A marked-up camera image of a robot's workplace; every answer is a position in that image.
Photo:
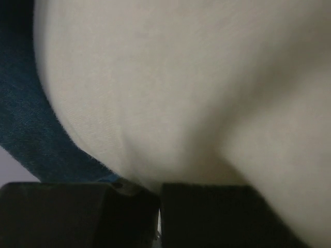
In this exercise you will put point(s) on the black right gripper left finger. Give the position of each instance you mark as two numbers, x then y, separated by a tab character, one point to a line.
75	215

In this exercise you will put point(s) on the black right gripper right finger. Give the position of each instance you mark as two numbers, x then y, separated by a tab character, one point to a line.
227	216

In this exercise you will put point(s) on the blue fabric pillowcase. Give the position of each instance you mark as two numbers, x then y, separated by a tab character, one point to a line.
30	131

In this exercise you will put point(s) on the cream bear print pillow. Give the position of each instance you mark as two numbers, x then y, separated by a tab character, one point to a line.
207	92

